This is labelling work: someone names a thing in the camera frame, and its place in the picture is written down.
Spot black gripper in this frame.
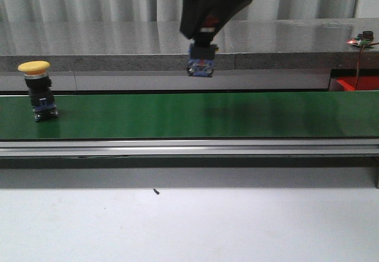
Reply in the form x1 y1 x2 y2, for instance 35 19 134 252
180 0 253 41

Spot red mushroom push button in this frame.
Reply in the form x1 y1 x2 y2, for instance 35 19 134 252
186 15 220 78

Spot small green circuit board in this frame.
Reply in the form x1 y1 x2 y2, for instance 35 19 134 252
346 31 378 48

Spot red plastic bin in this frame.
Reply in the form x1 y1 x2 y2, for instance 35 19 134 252
336 76 379 91

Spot green conveyor belt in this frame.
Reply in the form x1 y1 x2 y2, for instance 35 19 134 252
1 91 378 140

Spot white pleated curtain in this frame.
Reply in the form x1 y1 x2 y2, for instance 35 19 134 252
1 0 378 22

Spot yellow mushroom push button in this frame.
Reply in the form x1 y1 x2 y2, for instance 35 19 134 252
18 60 59 122

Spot red orange wire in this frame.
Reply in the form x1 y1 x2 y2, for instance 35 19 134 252
354 44 365 91

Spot aluminium conveyor frame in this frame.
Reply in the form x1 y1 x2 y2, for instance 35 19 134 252
1 138 378 189

